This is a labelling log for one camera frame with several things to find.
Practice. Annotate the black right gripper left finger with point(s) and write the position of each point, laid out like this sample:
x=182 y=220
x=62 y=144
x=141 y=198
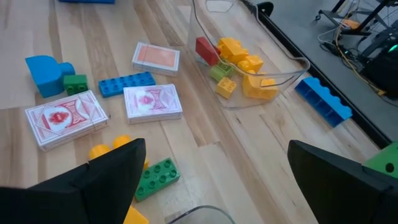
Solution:
x=77 y=199

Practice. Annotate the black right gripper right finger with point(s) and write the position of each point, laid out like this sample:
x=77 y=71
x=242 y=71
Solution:
x=342 y=193

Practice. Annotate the large blue toy brick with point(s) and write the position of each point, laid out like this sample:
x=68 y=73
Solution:
x=323 y=102

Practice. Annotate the small dark green brick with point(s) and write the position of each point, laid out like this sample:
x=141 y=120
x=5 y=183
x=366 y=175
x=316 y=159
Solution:
x=75 y=84

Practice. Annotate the long blue brick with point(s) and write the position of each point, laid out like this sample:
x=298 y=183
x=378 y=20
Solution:
x=126 y=84

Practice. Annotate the blue rounded toy block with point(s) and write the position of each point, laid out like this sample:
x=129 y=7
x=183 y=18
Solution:
x=46 y=76

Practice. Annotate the yellow square toy brick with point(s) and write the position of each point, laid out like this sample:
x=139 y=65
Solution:
x=231 y=48
x=259 y=90

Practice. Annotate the small yellow toy brick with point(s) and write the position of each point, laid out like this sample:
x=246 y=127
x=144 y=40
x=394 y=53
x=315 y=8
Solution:
x=226 y=88

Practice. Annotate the narrow yellow toy brick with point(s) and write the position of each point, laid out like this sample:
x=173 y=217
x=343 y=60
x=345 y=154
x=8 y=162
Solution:
x=252 y=63

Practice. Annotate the card deck with orange face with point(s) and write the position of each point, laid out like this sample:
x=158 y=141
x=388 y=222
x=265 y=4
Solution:
x=155 y=57

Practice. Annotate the light green toy brick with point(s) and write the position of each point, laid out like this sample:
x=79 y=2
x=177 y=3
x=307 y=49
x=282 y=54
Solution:
x=219 y=73

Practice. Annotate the red toy brick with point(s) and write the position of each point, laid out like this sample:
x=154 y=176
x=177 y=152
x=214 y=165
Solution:
x=206 y=51

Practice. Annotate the large yellow notched block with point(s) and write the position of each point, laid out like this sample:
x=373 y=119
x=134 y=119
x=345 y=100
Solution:
x=99 y=151

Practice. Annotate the green monster-face bucket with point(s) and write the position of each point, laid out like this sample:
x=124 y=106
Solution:
x=381 y=157

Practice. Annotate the yellow wedge block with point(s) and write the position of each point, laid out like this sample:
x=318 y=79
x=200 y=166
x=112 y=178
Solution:
x=135 y=217

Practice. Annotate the card deck with red print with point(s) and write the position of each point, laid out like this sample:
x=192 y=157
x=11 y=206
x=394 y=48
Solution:
x=65 y=119

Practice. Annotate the clear plastic bin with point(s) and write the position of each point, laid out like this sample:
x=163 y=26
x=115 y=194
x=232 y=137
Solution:
x=273 y=43
x=202 y=217

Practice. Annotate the black device with green lights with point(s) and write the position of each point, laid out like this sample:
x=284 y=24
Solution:
x=385 y=71

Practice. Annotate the black equipment stand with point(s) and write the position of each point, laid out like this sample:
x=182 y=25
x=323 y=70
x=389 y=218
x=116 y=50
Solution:
x=334 y=14

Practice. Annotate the black aluminium table frame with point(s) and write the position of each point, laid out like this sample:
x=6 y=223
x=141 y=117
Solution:
x=373 y=133

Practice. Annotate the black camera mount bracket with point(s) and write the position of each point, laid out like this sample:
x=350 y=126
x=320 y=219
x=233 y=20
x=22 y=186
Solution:
x=265 y=7

